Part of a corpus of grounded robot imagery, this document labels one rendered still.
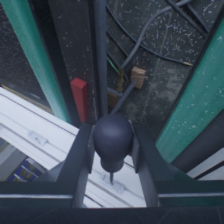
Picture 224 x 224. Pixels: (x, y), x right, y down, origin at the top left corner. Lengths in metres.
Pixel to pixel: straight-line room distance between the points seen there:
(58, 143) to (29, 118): 0.10
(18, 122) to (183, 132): 0.36
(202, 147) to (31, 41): 0.25
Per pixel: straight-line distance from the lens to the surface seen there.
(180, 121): 0.18
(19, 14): 0.23
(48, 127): 0.39
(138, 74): 1.26
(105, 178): 0.32
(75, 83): 0.69
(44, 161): 0.84
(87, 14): 0.52
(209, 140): 0.22
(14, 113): 0.45
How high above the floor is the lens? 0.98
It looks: 31 degrees down
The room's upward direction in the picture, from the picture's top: 145 degrees counter-clockwise
